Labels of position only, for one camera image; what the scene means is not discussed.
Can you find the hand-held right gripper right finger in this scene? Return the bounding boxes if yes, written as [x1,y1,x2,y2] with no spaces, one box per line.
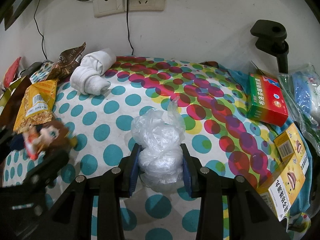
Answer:
[180,144,290,240]

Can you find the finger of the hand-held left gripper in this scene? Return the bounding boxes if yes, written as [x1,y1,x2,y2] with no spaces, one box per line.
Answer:
[0,125,14,150]
[25,150,70,188]

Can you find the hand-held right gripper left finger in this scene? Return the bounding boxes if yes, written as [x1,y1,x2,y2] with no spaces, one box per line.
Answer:
[47,144,143,240]

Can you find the small doll figure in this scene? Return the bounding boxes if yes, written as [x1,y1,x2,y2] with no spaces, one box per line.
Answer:
[10,120,78,162]

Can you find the clear plastic bag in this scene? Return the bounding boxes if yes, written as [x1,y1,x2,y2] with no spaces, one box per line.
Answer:
[130,96,187,193]

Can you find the yellow snack packet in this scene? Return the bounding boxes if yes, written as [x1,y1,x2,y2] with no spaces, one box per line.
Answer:
[12,79,59,133]

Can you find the white towel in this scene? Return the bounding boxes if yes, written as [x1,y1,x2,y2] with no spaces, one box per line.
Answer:
[70,47,117,95]

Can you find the polka dot tablecloth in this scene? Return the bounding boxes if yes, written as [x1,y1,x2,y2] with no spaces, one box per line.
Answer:
[0,55,313,240]

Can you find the red plastic bag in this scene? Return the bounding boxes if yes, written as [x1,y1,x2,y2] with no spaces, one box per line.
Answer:
[4,56,23,85]

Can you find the black flat device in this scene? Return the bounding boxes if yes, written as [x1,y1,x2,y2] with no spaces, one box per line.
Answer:
[19,62,43,77]

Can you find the brown snack packet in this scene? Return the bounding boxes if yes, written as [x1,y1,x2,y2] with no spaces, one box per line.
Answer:
[46,42,87,82]

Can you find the yellow medicine box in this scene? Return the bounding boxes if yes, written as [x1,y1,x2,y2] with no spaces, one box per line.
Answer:
[273,122,307,164]
[257,152,307,222]

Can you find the red and green medicine box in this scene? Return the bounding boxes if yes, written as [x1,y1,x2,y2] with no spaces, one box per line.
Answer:
[246,72,289,127]

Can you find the clear bag with blue contents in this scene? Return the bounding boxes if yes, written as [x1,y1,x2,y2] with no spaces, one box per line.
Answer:
[277,64,320,155]

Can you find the thin black wall cable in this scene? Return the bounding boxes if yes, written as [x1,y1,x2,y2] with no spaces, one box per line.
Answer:
[33,0,49,60]

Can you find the black charger cable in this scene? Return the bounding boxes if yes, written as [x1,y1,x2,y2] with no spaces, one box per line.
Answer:
[125,0,135,55]

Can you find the black clamp mount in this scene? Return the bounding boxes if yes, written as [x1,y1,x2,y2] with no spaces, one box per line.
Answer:
[250,19,290,74]

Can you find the beige wall power socket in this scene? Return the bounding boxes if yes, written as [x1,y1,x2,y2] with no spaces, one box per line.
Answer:
[124,0,167,12]

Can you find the beige coaxial wall plate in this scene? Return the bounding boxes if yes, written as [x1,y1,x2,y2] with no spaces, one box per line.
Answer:
[92,0,125,18]

